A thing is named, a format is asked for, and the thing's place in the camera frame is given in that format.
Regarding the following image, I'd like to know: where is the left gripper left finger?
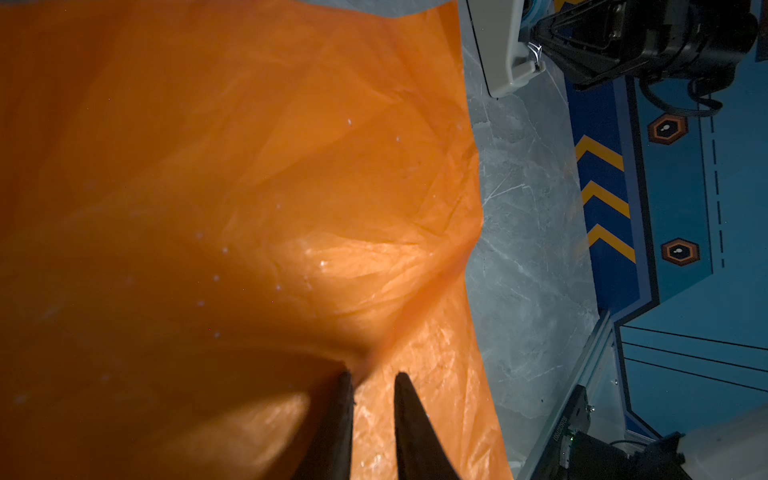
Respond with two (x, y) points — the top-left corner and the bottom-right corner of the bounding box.
(292, 371), (355, 480)

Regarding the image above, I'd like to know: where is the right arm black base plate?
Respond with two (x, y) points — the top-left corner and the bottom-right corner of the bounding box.
(531, 385), (592, 480)

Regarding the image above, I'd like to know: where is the white tape dispenser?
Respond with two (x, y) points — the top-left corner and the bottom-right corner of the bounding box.
(467, 0), (546, 99)

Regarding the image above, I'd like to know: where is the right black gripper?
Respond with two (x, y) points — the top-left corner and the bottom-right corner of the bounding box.
(532, 0), (759, 90)

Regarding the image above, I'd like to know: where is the yellow orange wrapping paper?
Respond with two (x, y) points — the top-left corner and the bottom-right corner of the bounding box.
(1, 1), (511, 479)

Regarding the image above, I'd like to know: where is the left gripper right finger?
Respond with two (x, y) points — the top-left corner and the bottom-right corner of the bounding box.
(394, 372), (460, 480)

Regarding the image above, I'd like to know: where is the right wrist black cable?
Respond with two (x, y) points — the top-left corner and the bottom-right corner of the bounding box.
(637, 65), (724, 118)

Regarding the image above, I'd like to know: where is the aluminium front rail frame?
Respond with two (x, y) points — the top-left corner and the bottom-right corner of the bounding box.
(516, 310), (626, 479)

